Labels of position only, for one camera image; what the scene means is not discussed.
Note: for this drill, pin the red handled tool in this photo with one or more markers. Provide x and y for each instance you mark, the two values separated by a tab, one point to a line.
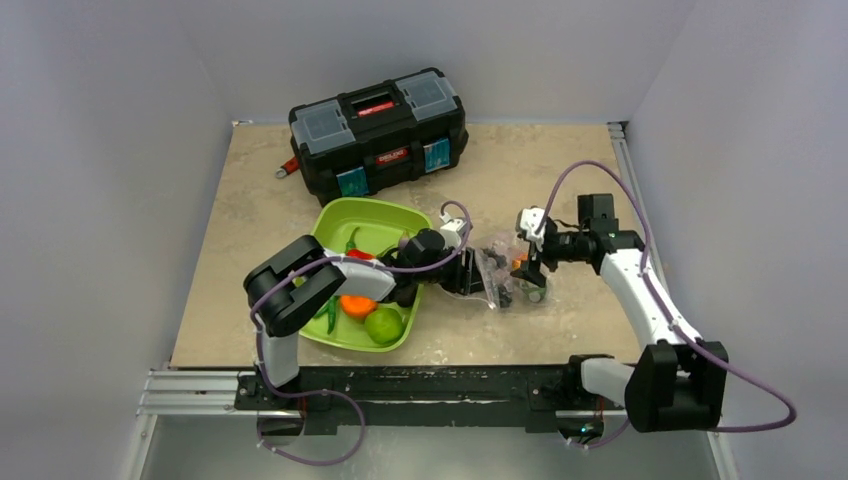
287	168

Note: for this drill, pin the orange green fake mango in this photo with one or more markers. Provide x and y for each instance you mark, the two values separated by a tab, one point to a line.
520	262

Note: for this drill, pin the orange fake fruit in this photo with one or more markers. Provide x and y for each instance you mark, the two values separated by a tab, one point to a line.
357	308

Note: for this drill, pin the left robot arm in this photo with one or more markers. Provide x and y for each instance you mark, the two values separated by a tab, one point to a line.
287	290

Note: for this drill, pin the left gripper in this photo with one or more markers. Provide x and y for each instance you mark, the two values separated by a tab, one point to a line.
465	277

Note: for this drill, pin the aluminium frame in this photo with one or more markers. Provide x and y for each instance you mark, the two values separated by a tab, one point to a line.
201	435

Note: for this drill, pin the black plastic toolbox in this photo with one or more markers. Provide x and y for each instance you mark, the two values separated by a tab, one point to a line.
361	142

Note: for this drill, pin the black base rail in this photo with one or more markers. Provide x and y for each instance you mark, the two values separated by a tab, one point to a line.
535	398

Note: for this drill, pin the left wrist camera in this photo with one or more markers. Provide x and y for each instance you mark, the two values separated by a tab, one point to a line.
453	230

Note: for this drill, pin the green fake apple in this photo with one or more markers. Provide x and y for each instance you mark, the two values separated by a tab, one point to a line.
384	326

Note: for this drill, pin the green plastic tray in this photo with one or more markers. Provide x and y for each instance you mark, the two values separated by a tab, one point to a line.
382	224

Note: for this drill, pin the black fake grapes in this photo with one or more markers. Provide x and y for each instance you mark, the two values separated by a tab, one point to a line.
496	275

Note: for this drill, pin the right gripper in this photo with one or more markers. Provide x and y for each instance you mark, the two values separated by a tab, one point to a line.
538	254

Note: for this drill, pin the red fake food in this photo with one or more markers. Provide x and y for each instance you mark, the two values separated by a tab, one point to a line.
359	254

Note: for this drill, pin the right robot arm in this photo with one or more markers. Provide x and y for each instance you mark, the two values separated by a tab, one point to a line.
674	385

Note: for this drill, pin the clear zip top bag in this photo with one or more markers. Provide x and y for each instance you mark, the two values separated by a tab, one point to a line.
526	295

